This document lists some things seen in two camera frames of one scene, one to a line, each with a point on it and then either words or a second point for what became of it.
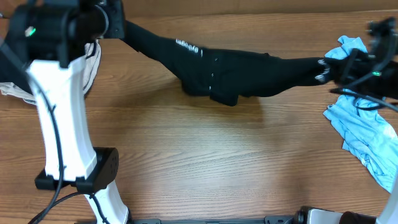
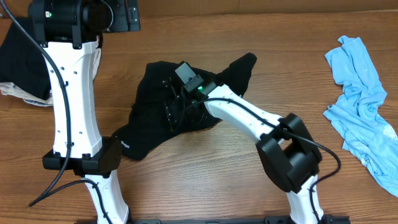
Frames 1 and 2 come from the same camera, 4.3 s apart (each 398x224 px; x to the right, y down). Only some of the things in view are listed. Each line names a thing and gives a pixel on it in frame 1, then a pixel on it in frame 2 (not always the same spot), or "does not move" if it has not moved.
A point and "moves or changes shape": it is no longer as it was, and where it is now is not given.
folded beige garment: x=90 y=65 does not move
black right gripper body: x=347 y=70 → x=171 y=109
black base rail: x=270 y=219 does not move
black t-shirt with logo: x=224 y=75 moves or changes shape
